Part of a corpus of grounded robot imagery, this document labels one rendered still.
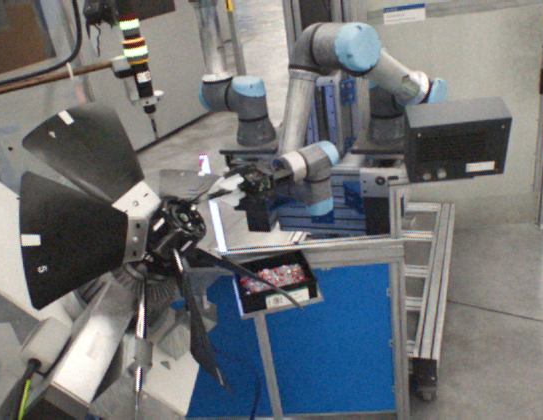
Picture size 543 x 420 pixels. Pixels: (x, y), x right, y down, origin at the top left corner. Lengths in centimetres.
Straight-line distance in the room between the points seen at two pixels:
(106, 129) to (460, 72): 216
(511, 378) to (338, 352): 83
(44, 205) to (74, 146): 29
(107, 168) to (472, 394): 172
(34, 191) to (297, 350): 121
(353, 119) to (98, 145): 112
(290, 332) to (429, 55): 169
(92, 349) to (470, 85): 247
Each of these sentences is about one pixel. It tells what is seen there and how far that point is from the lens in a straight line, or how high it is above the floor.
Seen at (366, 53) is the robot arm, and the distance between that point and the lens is 145.
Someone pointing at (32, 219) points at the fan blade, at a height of 137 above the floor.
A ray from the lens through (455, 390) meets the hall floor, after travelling 241.
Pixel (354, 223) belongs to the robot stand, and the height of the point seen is 73.
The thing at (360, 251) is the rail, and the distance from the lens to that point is 168.
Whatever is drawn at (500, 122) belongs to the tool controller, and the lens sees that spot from 152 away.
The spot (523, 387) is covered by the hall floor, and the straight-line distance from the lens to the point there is 246.
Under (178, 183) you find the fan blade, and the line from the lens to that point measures 142.
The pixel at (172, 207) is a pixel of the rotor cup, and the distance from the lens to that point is 115.
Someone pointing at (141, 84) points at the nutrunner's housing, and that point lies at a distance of 115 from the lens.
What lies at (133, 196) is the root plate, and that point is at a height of 126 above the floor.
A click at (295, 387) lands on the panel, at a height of 27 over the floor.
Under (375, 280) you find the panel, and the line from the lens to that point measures 176.
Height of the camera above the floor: 172
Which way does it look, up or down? 26 degrees down
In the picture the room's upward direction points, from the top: 9 degrees counter-clockwise
